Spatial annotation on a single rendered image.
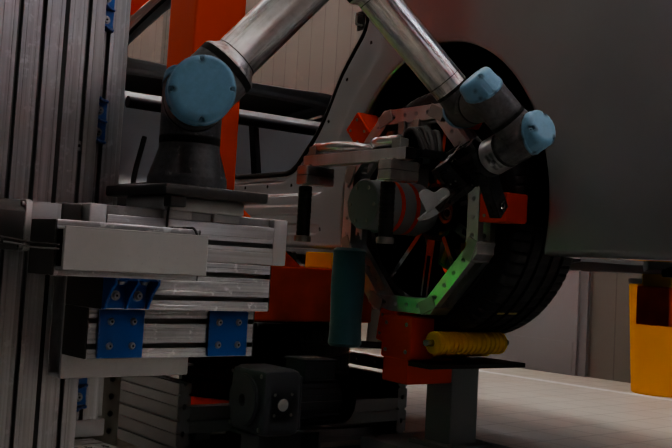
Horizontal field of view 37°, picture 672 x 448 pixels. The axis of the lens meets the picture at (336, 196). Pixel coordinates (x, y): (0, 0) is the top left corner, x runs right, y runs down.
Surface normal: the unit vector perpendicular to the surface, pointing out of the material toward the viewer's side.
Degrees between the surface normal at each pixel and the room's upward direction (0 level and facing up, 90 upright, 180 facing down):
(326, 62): 90
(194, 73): 96
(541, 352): 90
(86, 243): 90
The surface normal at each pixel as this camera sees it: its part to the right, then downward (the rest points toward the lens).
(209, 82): 0.14, 0.04
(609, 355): -0.76, -0.09
